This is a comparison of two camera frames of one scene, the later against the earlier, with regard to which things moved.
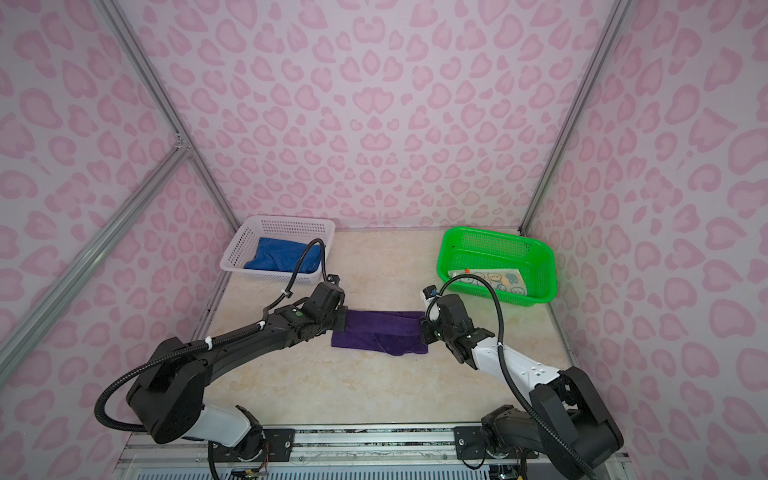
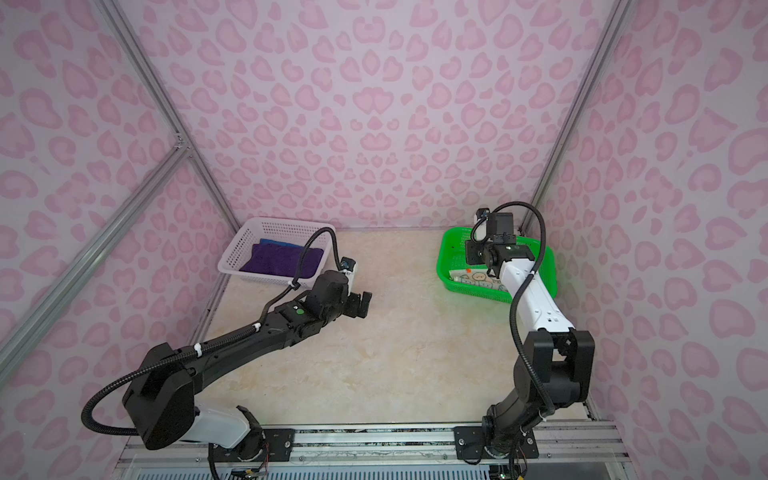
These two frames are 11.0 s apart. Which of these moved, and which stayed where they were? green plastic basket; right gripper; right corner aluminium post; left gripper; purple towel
Moved: purple towel; left gripper; right gripper
Stayed: right corner aluminium post; green plastic basket
